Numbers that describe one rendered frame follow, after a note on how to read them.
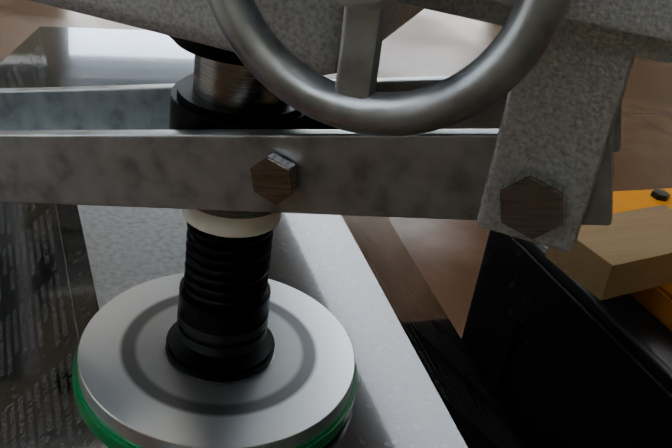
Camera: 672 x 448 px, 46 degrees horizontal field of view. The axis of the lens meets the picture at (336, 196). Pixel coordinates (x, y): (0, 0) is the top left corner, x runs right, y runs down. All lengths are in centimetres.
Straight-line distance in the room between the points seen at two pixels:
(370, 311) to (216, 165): 30
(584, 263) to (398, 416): 43
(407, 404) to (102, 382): 23
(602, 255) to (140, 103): 58
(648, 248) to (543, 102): 67
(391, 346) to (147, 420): 23
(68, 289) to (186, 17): 43
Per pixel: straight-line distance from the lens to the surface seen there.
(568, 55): 38
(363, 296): 76
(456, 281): 243
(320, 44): 38
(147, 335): 65
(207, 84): 50
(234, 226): 53
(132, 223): 84
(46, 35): 140
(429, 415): 65
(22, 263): 89
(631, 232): 106
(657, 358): 101
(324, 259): 81
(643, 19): 36
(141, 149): 51
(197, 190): 50
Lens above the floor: 128
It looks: 27 degrees down
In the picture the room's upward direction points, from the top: 9 degrees clockwise
